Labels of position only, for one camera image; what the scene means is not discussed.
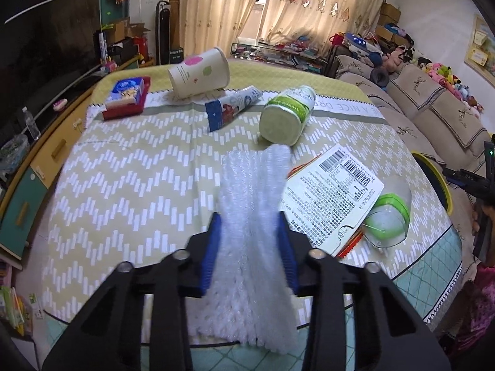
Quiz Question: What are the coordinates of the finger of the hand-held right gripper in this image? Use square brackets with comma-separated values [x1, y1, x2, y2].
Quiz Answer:
[442, 166, 482, 194]

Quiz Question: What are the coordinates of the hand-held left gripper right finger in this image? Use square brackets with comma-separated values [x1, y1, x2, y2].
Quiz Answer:
[276, 212, 451, 371]

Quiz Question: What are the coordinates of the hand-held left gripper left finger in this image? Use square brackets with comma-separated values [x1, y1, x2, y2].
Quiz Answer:
[42, 212, 224, 371]

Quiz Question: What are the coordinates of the yellow rimmed bin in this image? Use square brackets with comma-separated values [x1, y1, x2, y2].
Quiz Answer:
[411, 151, 453, 214]

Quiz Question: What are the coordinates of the white foam wrap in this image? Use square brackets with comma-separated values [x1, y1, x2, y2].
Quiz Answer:
[193, 144, 300, 355]

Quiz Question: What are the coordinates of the white barcode packet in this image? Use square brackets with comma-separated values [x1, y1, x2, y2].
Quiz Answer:
[282, 144, 385, 259]

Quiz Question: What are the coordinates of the clear cup with green band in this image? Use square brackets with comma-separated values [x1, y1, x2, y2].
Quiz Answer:
[361, 176, 412, 249]

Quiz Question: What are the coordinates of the green label bottle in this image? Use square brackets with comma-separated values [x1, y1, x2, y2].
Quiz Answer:
[258, 85, 317, 147]

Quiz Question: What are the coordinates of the white and blue tube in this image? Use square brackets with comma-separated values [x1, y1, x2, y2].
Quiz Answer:
[205, 86, 264, 133]

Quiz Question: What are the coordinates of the dotted paper cup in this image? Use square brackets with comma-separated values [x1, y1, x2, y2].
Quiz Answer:
[167, 47, 230, 100]

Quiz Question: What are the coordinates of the person's right hand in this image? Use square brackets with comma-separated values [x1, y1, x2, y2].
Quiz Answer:
[472, 203, 490, 240]

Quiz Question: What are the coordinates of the beige sofa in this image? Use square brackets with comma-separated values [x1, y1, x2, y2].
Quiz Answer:
[323, 52, 495, 186]

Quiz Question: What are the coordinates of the zigzag patterned tablecloth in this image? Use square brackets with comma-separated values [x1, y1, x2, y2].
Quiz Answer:
[29, 64, 465, 356]

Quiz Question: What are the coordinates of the row of plush toys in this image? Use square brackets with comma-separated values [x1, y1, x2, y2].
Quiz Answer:
[383, 44, 486, 114]

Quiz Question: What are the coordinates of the person's pink patterned clothing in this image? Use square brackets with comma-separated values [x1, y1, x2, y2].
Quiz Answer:
[437, 263, 495, 371]

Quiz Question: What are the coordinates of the framed landscape picture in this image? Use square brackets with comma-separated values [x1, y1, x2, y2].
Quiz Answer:
[464, 13, 495, 76]

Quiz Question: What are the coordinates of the dark neck pillow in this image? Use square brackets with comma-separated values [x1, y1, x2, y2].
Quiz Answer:
[369, 66, 389, 86]

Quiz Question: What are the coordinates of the red tissue tray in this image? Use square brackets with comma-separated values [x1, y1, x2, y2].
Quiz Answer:
[101, 76, 152, 121]

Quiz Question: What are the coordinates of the blue star-print bag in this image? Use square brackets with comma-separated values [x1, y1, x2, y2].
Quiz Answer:
[343, 32, 381, 53]

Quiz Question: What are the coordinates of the blue tissue pack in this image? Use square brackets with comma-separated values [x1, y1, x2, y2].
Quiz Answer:
[105, 78, 145, 108]

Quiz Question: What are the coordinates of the yellow and teal cabinet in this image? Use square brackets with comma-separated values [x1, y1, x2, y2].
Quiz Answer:
[0, 56, 142, 267]

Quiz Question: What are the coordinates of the pile of children's books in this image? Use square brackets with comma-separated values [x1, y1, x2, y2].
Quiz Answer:
[0, 263, 45, 337]

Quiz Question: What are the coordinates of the pile of books and toys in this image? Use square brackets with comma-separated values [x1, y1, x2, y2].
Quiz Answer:
[271, 36, 329, 72]

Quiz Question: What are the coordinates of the glass coffee table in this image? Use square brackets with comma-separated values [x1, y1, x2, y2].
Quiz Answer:
[231, 41, 329, 74]

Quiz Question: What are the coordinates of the red canister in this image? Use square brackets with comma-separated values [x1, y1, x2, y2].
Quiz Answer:
[135, 36, 151, 62]

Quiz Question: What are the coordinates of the cream embroidered curtain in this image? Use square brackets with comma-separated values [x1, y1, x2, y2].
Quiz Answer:
[263, 0, 395, 57]
[176, 0, 271, 60]

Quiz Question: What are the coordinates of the clear water bottle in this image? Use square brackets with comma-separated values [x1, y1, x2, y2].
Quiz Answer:
[21, 107, 41, 140]

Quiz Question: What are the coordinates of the black tower fan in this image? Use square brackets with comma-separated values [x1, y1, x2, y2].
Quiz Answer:
[156, 1, 171, 64]

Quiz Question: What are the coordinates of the open cardboard box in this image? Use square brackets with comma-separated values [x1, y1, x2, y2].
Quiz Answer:
[129, 23, 152, 39]
[110, 17, 131, 44]

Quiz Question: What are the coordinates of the tall black lettered box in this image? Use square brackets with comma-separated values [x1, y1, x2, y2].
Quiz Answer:
[97, 31, 110, 62]

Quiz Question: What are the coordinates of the large black television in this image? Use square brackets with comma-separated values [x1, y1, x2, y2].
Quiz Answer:
[0, 0, 102, 140]

